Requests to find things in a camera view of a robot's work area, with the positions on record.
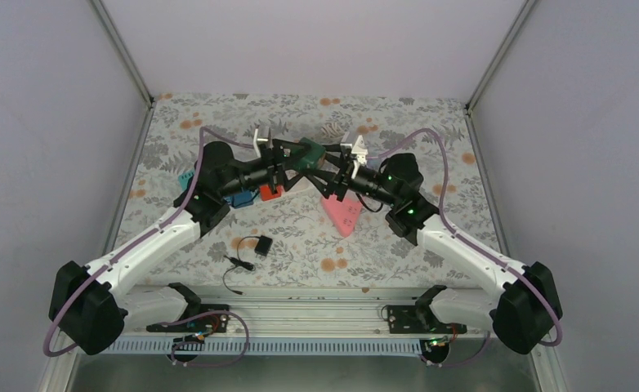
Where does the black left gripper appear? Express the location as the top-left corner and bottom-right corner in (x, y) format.
(219, 140), (312, 198)

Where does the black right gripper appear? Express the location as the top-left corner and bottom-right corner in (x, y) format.
(301, 145), (398, 207)

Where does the dark green cube socket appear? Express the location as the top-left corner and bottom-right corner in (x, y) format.
(297, 137), (326, 169)

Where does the orange cube socket adapter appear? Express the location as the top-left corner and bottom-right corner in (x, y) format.
(259, 185), (284, 202)

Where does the blue cube socket adapter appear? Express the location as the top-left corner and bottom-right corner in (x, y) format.
(226, 191), (258, 209)

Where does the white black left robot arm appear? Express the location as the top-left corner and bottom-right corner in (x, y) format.
(43, 139), (311, 357)

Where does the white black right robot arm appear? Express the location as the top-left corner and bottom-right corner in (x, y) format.
(303, 153), (563, 354)

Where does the floral patterned table mat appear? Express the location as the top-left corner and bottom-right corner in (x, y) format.
(117, 93), (498, 288)

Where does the pink power strip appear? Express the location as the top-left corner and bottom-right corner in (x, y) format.
(320, 195), (362, 238)

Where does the teal power strip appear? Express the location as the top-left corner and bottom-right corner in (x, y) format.
(177, 170), (195, 192)

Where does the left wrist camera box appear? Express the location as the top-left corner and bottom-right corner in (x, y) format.
(252, 126), (273, 154)

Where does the white braided cable bundle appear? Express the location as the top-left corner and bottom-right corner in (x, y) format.
(319, 122), (353, 143)

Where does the black small charger with cable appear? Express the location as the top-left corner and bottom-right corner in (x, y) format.
(222, 234), (274, 296)

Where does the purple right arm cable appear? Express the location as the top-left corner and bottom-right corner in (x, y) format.
(373, 127), (564, 369)

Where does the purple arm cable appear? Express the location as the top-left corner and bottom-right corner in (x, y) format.
(373, 127), (564, 369)
(42, 126), (256, 369)

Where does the aluminium front rail base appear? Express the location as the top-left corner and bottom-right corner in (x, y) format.
(59, 287), (549, 355)

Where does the aluminium corner frame rail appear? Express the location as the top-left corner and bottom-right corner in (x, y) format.
(87, 0), (154, 107)

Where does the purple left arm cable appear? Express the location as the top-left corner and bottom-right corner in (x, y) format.
(42, 126), (256, 369)

